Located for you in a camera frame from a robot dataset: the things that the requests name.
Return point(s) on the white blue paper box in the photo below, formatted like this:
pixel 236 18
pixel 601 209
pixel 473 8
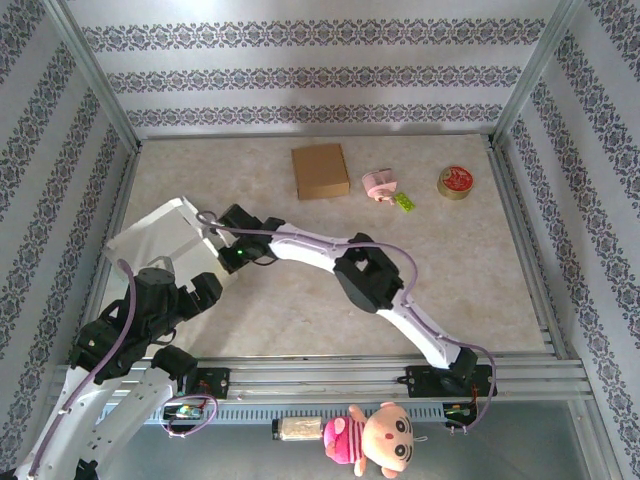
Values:
pixel 160 235

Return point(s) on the brown cardboard box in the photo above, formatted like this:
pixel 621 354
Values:
pixel 320 170

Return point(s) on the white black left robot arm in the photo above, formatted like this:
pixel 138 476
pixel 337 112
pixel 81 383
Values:
pixel 145 400

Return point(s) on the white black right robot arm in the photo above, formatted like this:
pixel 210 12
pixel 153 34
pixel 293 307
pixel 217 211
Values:
pixel 370 285

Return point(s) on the pink toy figure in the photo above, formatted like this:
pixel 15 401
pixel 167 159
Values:
pixel 379 184

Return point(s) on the grey metal tray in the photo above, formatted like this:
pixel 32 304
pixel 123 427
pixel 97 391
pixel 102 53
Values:
pixel 225 460

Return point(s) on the beige black small device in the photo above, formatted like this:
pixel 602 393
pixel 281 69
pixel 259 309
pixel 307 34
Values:
pixel 300 429

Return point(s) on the green toy brick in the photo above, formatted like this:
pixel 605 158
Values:
pixel 405 202

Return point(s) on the pink plush doll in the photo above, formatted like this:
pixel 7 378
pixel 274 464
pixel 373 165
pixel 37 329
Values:
pixel 350 440

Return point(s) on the red gold round tin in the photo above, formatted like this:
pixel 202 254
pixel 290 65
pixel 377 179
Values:
pixel 455 182

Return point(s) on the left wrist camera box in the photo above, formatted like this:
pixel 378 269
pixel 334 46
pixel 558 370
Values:
pixel 162 264

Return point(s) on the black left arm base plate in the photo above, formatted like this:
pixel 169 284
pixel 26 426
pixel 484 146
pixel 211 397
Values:
pixel 217 382

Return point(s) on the aluminium table side rail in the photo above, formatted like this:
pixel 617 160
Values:
pixel 515 200
pixel 123 195

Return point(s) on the aluminium mounting rail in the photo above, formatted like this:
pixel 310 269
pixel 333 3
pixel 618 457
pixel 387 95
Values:
pixel 320 375

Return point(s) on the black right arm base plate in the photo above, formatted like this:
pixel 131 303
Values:
pixel 420 382

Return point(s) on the aluminium frame post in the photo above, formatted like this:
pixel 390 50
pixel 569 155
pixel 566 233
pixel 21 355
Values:
pixel 537 70
pixel 90 70

